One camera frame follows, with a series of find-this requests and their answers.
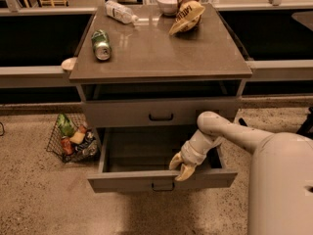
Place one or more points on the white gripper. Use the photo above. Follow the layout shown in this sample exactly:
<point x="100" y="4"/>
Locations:
<point x="190" y="155"/>

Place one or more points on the grey drawer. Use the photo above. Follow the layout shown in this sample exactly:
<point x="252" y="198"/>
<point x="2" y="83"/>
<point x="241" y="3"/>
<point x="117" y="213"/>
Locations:
<point x="128" y="113"/>
<point x="136" y="159"/>

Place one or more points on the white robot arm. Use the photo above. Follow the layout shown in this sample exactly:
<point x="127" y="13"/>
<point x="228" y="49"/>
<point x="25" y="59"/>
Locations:
<point x="280" y="197"/>

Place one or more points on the grey drawer cabinet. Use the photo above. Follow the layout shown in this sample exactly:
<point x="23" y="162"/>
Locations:
<point x="148" y="64"/>

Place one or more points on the blue can in basket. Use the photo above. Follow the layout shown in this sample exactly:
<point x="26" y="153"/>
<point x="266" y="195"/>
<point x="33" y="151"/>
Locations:
<point x="88" y="147"/>

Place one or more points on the yellow packet in basket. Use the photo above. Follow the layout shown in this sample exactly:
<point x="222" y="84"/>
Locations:
<point x="79" y="135"/>

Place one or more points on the green snack bag in basket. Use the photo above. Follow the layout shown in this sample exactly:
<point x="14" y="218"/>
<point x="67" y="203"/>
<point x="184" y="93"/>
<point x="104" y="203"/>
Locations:
<point x="65" y="125"/>

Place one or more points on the green soda can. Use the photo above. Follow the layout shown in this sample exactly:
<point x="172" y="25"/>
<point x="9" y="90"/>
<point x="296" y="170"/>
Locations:
<point x="101" y="45"/>

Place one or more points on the yellow chip bag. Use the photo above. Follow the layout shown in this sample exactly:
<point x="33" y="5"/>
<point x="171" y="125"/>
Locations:
<point x="187" y="17"/>

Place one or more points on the white bowl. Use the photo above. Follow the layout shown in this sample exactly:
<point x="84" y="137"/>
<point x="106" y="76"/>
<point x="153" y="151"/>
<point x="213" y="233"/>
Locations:
<point x="168" y="7"/>

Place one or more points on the clear plastic water bottle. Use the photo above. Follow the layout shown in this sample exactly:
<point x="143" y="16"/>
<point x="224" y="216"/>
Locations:
<point x="120" y="13"/>

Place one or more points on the black wire basket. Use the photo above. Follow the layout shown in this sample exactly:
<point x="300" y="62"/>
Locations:
<point x="55" y="147"/>

